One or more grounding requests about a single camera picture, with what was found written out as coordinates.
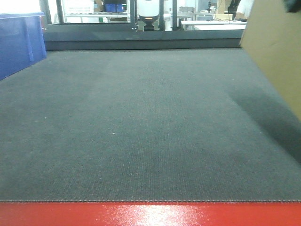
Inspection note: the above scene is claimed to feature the brown cardboard box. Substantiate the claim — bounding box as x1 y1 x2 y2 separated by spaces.
241 0 301 118

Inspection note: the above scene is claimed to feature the white work table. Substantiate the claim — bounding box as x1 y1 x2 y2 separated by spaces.
181 20 247 31

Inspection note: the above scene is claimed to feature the red conveyor edge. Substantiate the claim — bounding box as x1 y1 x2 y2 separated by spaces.
0 202 301 226

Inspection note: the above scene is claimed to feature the black conveyor end frame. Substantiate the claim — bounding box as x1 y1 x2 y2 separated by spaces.
39 0 243 51

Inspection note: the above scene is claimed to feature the blue plastic crate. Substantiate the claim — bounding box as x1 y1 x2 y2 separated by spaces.
0 12 47 80

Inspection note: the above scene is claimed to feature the dark grey conveyor belt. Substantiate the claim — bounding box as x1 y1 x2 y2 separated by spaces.
0 49 301 202

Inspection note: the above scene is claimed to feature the person in white shirt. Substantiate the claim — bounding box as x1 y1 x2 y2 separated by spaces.
235 0 254 20

